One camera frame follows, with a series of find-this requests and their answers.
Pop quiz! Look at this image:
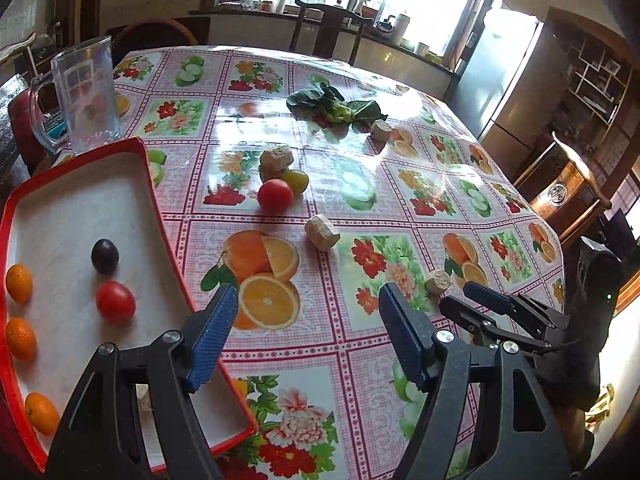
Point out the wooden side chair right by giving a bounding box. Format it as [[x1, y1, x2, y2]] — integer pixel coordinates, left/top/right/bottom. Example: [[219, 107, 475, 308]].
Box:
[[513, 132, 612, 249]]

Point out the dark wooden far chair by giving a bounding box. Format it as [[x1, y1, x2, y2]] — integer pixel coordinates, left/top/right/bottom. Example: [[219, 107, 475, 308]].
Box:
[[288, 0, 374, 65]]

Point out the wooden shelf cabinet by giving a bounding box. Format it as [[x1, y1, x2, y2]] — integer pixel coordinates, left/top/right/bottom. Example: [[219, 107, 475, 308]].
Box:
[[546, 8, 639, 197]]

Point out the white cup on sill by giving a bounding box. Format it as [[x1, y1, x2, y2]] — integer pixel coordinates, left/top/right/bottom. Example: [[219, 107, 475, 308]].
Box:
[[390, 13, 410, 46]]

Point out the green leafy vegetable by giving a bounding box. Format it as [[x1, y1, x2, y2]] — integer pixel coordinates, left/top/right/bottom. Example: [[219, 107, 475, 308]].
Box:
[[286, 82, 387, 131]]

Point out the floral fruit tablecloth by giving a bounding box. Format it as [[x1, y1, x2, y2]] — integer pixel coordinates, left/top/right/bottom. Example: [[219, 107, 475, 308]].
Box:
[[114, 47, 564, 479]]

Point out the dark purple plum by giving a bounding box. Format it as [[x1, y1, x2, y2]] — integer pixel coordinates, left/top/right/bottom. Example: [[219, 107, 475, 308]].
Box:
[[91, 238, 119, 275]]

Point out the orange mandarin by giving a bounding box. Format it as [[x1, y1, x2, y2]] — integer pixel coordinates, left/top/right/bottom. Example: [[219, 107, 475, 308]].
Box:
[[24, 392, 60, 437], [6, 263, 34, 304], [6, 318, 37, 362]]

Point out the red rimmed white tray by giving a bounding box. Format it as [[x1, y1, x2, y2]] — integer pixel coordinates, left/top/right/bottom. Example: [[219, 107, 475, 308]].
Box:
[[1, 139, 257, 479]]

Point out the teal box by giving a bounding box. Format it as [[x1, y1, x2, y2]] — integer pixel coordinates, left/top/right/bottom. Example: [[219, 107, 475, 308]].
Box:
[[43, 112, 66, 140]]

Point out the silver refrigerator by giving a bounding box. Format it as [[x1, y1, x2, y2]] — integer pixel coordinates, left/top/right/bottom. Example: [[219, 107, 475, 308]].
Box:
[[447, 8, 540, 139]]

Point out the pink thermos bottle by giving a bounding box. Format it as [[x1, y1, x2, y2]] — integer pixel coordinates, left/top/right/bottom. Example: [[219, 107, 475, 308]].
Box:
[[8, 90, 47, 176]]

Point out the red tomato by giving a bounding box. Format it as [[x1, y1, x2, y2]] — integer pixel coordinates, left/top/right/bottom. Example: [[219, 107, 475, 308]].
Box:
[[96, 281, 137, 324], [257, 179, 294, 214]]

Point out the round back wooden chair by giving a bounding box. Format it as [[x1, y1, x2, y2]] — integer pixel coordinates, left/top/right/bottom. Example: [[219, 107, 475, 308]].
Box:
[[112, 18, 198, 65]]

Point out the yellow-green tomato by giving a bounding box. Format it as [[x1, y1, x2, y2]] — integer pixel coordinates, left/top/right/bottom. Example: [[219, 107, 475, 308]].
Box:
[[281, 169, 309, 196]]

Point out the clear glass mug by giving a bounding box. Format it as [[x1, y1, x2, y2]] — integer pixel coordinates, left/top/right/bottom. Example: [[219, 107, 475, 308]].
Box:
[[28, 36, 122, 154]]

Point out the red tomato in tray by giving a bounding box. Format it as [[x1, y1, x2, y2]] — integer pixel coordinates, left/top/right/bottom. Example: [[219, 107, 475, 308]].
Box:
[[96, 281, 137, 324]]

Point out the wooden chair with cushion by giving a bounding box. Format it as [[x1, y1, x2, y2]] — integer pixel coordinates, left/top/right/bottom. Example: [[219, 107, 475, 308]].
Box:
[[0, 32, 38, 84]]

